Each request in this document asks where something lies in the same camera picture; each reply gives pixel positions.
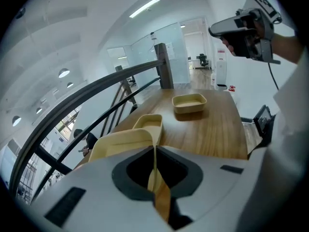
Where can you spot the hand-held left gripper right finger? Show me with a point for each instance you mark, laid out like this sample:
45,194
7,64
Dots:
210,182

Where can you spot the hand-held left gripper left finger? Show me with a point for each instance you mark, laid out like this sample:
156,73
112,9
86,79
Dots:
96,197

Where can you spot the black screen device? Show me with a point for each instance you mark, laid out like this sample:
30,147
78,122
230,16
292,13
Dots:
263,117

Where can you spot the ceiling dome camera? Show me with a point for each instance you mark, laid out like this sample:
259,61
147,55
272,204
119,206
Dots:
20,13

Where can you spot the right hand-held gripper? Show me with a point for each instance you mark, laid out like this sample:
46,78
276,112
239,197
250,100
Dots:
263,6

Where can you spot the black office chair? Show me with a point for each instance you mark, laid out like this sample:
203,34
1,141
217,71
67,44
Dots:
204,59

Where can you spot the dark pendant lamp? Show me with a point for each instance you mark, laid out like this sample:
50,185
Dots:
16,120
70,84
39,110
64,73

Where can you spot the ceiling tube light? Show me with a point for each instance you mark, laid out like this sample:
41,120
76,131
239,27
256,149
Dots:
144,7

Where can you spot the red label water jug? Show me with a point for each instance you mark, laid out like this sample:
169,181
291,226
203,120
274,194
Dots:
213,80

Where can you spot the person's right hand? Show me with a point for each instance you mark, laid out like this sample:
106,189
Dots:
241,45

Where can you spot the dark wooden railing post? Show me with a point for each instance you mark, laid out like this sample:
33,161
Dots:
164,66
122,81

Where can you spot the yellow tray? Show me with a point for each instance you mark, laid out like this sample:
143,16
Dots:
150,126
116,144
189,103

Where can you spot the person's right forearm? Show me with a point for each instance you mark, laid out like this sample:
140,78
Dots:
287,47

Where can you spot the white floor appliance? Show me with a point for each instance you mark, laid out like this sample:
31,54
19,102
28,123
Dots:
220,69

